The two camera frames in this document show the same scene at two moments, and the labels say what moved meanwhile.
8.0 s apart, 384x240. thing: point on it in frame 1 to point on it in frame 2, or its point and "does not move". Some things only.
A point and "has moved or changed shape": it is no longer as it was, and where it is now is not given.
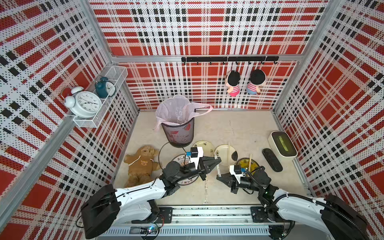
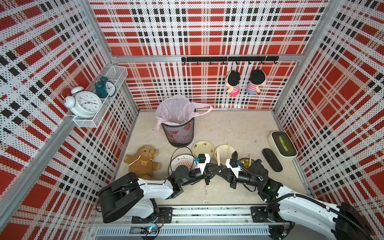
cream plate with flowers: x=208 y=149 does not move
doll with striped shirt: x=258 y=77 does not move
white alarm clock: x=83 y=104 does not move
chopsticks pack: x=219 y=175 has moved or changed shape
